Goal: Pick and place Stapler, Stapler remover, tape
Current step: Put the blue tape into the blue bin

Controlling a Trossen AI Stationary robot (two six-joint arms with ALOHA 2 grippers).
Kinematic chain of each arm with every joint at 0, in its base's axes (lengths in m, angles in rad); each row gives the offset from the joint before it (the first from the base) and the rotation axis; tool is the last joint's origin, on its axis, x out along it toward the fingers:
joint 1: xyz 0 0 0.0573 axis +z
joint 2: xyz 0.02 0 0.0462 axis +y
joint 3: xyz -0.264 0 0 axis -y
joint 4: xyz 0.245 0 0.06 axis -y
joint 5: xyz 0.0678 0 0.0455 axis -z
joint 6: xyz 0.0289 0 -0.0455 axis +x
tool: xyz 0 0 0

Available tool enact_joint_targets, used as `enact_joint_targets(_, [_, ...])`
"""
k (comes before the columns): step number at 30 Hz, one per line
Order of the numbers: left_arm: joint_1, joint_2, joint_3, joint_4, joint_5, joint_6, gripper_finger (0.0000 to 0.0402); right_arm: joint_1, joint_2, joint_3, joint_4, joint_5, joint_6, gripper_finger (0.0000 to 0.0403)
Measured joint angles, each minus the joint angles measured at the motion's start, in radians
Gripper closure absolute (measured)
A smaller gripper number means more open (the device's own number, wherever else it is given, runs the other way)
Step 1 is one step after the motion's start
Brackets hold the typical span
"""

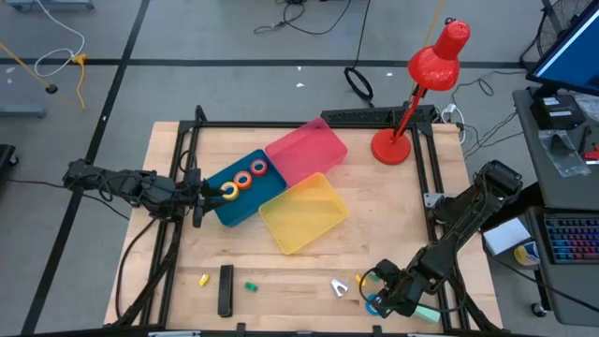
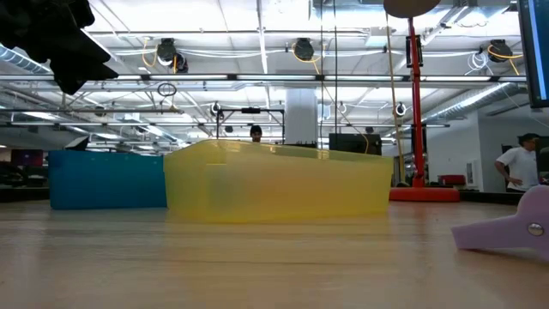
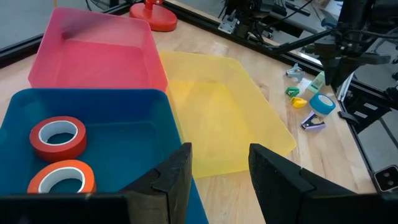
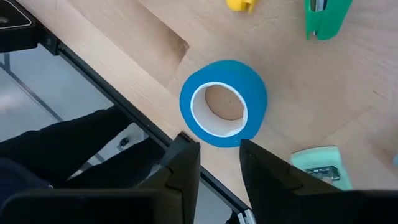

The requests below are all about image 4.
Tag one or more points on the yellow staple remover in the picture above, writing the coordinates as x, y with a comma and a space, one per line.
239, 4

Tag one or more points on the person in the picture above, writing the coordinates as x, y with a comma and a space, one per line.
62, 146

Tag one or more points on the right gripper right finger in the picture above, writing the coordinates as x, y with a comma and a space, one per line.
270, 180

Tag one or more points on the blue tape roll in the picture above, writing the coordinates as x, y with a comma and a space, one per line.
248, 93

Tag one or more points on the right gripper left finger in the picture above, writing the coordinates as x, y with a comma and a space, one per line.
183, 168

